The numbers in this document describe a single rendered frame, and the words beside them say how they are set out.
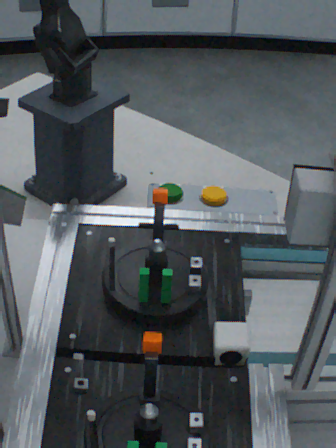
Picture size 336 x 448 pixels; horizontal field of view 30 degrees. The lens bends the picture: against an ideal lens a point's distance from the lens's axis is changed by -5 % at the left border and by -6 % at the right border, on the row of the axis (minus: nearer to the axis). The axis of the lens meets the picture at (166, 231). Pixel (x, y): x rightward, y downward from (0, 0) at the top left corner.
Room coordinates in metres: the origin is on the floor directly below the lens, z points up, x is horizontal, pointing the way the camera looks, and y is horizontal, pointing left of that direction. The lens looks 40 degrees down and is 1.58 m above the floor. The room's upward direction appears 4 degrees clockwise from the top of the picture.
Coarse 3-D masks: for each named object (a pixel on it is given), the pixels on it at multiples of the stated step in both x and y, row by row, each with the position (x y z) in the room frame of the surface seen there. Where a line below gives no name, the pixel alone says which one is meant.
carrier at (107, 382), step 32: (64, 384) 0.44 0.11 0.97; (96, 384) 0.44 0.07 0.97; (128, 384) 0.45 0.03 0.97; (160, 384) 0.45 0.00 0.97; (192, 384) 0.45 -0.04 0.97; (224, 384) 0.45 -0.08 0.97; (64, 416) 0.39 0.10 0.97; (96, 416) 0.38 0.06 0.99; (128, 416) 0.39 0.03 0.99; (160, 416) 0.37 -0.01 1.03; (192, 416) 0.38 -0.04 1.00; (224, 416) 0.41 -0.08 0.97
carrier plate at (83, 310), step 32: (96, 256) 0.67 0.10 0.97; (224, 256) 0.68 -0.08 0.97; (96, 288) 0.60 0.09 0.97; (224, 288) 0.62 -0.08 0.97; (64, 320) 0.54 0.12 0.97; (96, 320) 0.55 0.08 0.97; (128, 320) 0.55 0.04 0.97; (192, 320) 0.56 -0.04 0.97; (224, 320) 0.56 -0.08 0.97; (64, 352) 0.49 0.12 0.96; (96, 352) 0.50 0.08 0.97; (128, 352) 0.50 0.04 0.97; (192, 352) 0.50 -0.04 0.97
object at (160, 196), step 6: (156, 192) 0.69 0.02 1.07; (162, 192) 0.69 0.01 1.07; (156, 198) 0.68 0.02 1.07; (162, 198) 0.68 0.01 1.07; (156, 204) 0.67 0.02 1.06; (162, 204) 0.67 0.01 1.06; (156, 210) 0.66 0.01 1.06; (162, 210) 0.66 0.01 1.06; (156, 216) 0.68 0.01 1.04; (162, 216) 0.68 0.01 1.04; (156, 222) 0.67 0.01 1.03; (162, 222) 0.67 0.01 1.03; (156, 228) 0.67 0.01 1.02; (162, 228) 0.67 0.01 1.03; (156, 234) 0.67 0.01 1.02; (162, 234) 0.67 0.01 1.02; (162, 240) 0.67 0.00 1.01
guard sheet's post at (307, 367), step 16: (320, 288) 0.47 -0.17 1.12; (320, 304) 0.46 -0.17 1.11; (320, 320) 0.45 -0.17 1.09; (304, 336) 0.48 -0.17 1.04; (320, 336) 0.45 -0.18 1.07; (304, 352) 0.46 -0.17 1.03; (320, 352) 0.45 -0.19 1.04; (304, 368) 0.45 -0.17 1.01; (320, 368) 0.45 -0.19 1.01; (304, 384) 0.46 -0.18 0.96
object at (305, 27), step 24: (240, 0) 3.69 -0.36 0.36; (264, 0) 3.71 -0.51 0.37; (288, 0) 3.74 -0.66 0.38; (312, 0) 3.76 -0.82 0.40; (240, 24) 3.69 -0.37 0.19; (264, 24) 3.72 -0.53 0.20; (288, 24) 3.74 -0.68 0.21; (312, 24) 3.77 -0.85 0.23; (240, 48) 3.73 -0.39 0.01; (264, 48) 3.75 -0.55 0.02; (288, 48) 3.78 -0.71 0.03; (312, 48) 3.80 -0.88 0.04
